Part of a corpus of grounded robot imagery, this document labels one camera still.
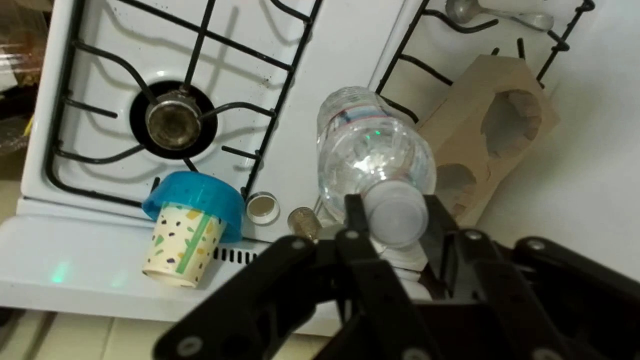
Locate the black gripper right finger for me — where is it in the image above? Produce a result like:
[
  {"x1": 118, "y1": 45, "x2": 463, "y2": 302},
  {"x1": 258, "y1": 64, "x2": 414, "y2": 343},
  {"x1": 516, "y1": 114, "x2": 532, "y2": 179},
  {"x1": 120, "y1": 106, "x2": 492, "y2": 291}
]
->
[{"x1": 420, "y1": 197, "x2": 640, "y2": 360}]

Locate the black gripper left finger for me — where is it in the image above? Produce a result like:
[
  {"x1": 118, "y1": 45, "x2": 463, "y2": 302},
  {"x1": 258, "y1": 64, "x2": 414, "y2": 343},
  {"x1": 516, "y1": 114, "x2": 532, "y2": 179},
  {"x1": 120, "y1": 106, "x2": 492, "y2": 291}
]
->
[{"x1": 151, "y1": 197, "x2": 443, "y2": 360}]

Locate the clear plastic water bottle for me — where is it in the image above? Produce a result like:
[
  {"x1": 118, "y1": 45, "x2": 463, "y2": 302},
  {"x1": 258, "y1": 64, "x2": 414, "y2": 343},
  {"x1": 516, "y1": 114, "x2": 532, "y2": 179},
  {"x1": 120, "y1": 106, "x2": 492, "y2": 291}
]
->
[{"x1": 315, "y1": 86, "x2": 435, "y2": 251}]

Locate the patterned paper cup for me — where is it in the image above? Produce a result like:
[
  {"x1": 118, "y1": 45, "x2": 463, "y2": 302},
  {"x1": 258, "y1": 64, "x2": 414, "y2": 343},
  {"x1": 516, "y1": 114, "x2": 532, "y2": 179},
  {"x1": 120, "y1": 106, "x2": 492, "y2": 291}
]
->
[{"x1": 142, "y1": 204, "x2": 226, "y2": 289}]

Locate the blue bowl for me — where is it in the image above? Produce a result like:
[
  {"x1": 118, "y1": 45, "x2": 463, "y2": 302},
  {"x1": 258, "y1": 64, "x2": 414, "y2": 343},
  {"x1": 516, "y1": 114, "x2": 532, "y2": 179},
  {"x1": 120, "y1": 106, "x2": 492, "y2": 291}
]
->
[{"x1": 142, "y1": 171, "x2": 243, "y2": 244}]

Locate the white gas stove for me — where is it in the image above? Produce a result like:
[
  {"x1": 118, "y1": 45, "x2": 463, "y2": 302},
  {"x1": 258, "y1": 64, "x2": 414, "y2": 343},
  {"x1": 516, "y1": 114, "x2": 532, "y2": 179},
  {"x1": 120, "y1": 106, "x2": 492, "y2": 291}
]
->
[{"x1": 0, "y1": 0, "x2": 640, "y2": 323}]

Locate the metal spoon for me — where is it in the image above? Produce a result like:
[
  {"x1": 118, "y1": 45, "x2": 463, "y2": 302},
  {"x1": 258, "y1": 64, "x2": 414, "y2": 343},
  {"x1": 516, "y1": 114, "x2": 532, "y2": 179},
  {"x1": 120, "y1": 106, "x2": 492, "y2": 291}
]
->
[{"x1": 443, "y1": 0, "x2": 553, "y2": 32}]

